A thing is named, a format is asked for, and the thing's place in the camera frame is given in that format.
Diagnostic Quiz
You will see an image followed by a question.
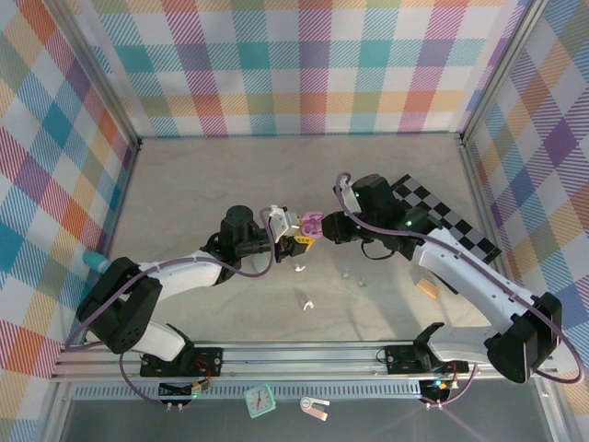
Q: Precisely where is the aluminium frame post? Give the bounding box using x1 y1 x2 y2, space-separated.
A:
54 0 144 156
458 0 551 146

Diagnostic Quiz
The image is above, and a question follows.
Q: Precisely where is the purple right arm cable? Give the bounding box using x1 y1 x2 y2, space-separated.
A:
333 172 583 409

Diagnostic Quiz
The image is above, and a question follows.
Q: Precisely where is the purple earbud case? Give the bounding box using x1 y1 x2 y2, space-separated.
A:
299 210 323 238

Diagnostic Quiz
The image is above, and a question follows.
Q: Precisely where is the slotted grey cable duct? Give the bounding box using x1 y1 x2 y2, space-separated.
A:
73 384 423 400

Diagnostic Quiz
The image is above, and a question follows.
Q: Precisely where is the teal cylindrical handle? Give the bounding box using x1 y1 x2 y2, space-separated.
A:
82 250 111 275

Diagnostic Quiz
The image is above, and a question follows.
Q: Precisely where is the mint green alarm clock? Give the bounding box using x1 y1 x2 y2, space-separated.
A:
243 383 279 419

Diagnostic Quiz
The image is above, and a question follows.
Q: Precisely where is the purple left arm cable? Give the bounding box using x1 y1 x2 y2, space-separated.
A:
64 207 280 409

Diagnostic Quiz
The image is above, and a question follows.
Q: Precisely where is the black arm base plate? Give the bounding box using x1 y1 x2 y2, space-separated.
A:
139 347 225 379
384 343 471 377

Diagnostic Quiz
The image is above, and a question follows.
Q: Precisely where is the aluminium frame side rail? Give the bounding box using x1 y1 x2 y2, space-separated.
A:
75 137 144 344
457 133 574 442

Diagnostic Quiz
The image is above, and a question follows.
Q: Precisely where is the pink white hand tool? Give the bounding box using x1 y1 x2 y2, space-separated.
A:
298 396 331 423

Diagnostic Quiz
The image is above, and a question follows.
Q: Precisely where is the small controller board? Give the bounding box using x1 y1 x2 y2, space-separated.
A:
158 379 214 401
421 377 456 400

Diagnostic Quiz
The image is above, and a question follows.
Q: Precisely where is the black white checkerboard panel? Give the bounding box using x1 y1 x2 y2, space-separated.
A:
389 173 503 296

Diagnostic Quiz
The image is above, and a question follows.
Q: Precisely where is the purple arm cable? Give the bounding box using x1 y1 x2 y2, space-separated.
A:
64 207 280 409
333 172 583 409

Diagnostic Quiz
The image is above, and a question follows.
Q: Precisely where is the wooden block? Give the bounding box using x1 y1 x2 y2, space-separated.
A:
415 277 441 300

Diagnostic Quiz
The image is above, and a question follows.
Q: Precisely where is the aluminium mounting rail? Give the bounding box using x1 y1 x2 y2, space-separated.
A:
50 341 560 383

